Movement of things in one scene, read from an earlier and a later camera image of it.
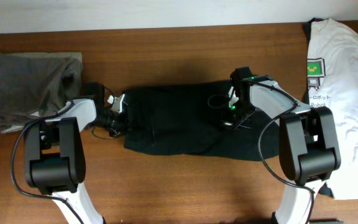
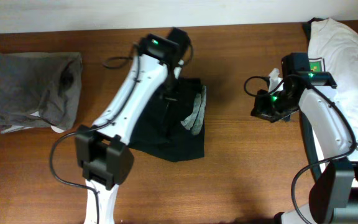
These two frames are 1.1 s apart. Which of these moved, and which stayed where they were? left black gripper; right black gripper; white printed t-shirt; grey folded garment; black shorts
Moved: right black gripper; left black gripper; black shorts
Stayed: grey folded garment; white printed t-shirt
